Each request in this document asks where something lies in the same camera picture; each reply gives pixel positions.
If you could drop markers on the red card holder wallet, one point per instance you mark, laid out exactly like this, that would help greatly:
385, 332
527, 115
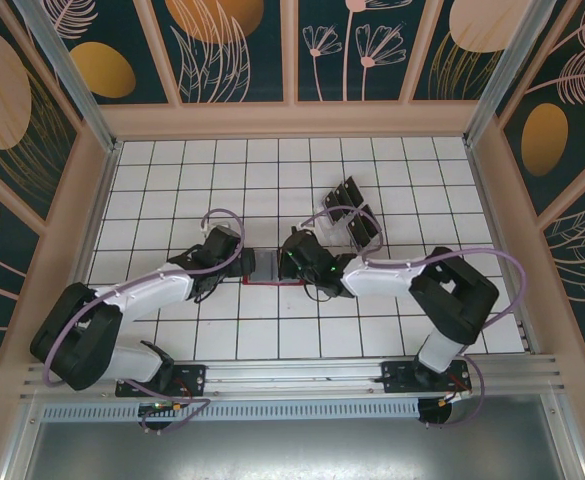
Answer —
267, 265

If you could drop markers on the tray of black blocks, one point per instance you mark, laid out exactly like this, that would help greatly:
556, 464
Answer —
324, 230

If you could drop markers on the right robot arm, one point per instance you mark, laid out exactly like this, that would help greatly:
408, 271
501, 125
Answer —
382, 277

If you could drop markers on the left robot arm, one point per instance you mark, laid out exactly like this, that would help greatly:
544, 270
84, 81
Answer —
142, 292

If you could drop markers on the black credit card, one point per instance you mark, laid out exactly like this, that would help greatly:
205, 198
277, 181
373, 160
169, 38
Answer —
332, 200
344, 194
361, 234
354, 189
372, 227

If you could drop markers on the steel sheet panel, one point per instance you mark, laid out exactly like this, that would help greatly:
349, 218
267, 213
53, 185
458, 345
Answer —
292, 450

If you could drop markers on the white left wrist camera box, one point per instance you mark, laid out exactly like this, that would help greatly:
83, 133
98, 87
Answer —
207, 230

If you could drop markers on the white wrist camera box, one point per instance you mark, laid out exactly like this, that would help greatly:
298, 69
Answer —
304, 229
207, 230

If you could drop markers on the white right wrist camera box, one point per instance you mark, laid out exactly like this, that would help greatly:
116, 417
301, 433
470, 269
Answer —
304, 229

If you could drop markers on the aluminium mounting rail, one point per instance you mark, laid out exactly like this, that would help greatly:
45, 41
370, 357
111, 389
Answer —
292, 372

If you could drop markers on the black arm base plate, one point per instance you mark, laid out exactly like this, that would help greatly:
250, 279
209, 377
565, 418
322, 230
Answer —
397, 377
192, 377

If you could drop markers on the aluminium frame post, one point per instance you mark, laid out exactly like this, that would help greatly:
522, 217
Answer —
72, 75
502, 75

